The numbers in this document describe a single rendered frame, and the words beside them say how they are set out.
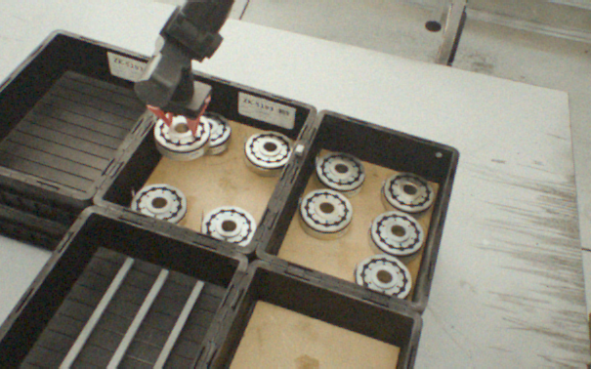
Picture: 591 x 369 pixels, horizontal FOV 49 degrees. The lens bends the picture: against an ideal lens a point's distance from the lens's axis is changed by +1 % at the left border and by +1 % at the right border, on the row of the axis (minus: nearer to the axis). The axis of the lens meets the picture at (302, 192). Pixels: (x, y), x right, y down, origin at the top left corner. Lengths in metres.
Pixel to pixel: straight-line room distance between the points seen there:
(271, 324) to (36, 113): 0.69
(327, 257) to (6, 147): 0.68
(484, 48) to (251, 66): 1.71
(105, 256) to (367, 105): 0.82
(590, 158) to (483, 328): 1.65
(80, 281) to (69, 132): 0.37
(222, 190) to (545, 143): 0.89
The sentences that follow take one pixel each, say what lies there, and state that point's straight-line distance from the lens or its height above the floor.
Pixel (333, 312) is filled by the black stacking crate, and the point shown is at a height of 0.87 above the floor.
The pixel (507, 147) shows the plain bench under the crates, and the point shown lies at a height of 0.70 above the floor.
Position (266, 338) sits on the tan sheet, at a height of 0.83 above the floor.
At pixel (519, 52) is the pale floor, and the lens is 3.33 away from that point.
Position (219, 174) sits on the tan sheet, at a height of 0.83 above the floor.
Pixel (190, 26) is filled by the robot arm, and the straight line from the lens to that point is 1.03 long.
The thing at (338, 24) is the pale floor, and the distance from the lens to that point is 3.19.
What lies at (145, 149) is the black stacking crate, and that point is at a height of 0.90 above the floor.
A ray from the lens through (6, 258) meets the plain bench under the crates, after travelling 1.42.
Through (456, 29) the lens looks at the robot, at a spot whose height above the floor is 0.72.
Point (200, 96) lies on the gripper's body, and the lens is 1.15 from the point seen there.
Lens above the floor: 1.83
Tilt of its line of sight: 50 degrees down
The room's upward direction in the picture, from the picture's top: 9 degrees clockwise
